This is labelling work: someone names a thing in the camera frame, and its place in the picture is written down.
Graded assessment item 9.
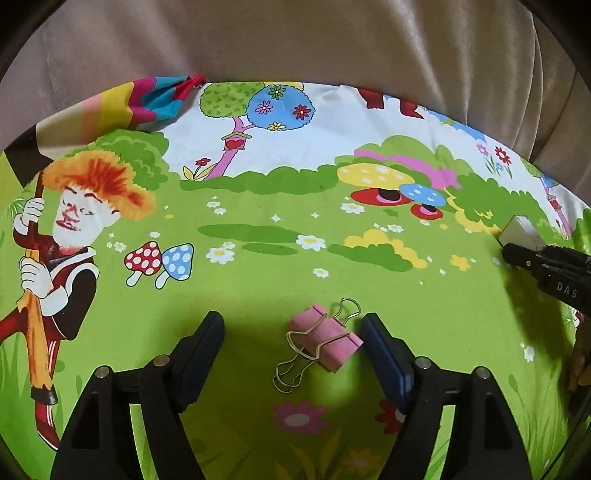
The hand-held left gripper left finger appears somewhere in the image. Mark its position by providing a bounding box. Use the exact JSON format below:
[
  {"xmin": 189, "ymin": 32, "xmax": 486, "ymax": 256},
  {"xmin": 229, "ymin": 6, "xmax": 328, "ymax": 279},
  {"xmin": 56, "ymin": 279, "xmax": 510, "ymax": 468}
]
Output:
[{"xmin": 50, "ymin": 310, "xmax": 227, "ymax": 480}]

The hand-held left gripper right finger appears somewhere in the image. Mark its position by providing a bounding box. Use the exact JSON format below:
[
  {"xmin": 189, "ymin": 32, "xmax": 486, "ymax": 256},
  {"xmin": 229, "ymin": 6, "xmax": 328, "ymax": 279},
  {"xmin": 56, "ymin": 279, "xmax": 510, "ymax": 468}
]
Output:
[{"xmin": 360, "ymin": 312, "xmax": 534, "ymax": 480}]

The cartoon printed blanket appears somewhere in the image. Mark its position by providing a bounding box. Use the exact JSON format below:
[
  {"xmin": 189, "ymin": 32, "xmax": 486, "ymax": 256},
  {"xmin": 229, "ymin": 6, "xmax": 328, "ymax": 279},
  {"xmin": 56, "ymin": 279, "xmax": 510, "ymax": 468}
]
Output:
[{"xmin": 0, "ymin": 74, "xmax": 591, "ymax": 480}]

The frosted white box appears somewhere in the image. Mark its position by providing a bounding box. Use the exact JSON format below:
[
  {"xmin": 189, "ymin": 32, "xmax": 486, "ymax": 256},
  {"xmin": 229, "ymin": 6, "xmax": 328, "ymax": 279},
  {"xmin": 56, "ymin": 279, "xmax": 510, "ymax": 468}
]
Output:
[{"xmin": 500, "ymin": 215, "xmax": 544, "ymax": 252}]

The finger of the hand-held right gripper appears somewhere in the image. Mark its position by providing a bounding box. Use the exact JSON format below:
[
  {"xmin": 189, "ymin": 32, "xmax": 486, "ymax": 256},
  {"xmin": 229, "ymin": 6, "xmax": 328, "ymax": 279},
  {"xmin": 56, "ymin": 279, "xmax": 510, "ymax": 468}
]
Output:
[{"xmin": 502, "ymin": 242, "xmax": 555, "ymax": 280}]

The person's right hand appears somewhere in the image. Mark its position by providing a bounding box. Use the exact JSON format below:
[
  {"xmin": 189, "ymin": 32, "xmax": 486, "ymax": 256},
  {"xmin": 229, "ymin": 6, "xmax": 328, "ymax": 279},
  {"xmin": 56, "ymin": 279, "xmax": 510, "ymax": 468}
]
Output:
[{"xmin": 567, "ymin": 318, "xmax": 591, "ymax": 394}]

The pink binder clip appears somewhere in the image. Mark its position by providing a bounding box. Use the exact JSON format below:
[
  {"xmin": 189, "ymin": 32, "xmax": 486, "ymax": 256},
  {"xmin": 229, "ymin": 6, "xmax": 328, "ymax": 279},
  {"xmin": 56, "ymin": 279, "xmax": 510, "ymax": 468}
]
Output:
[{"xmin": 272, "ymin": 298, "xmax": 364, "ymax": 394}]

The beige velvet sofa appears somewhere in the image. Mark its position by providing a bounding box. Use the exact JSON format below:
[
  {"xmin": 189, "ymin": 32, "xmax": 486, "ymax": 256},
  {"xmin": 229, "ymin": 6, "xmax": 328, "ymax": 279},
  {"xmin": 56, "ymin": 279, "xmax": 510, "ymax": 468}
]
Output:
[{"xmin": 0, "ymin": 0, "xmax": 591, "ymax": 199}]

